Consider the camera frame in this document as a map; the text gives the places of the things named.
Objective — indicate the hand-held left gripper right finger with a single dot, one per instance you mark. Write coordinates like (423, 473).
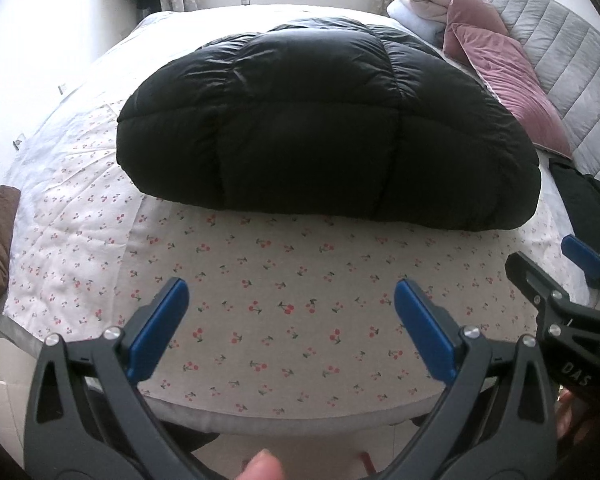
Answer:
(425, 330)

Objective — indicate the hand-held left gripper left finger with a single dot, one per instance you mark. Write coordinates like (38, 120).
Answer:
(160, 330)

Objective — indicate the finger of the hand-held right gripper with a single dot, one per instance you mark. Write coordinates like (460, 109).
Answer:
(585, 257)
(535, 277)

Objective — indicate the black puffer jacket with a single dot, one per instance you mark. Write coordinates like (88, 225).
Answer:
(330, 125)

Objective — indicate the person's right hand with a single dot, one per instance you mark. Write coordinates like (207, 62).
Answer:
(572, 415)

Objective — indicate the person's left hand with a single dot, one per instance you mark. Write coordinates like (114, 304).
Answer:
(262, 467)

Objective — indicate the black garment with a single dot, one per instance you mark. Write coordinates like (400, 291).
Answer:
(587, 205)

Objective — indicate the bed with cherry print sheet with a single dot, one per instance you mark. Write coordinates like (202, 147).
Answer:
(280, 285)

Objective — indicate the large pink velvet pillow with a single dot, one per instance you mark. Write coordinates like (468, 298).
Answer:
(510, 85)

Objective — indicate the grey quilted headboard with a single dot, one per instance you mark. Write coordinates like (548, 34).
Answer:
(570, 60)

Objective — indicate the small pink velvet pillow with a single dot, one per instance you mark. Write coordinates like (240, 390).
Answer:
(467, 2)

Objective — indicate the white folded blanket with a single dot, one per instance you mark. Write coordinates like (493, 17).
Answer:
(420, 7)

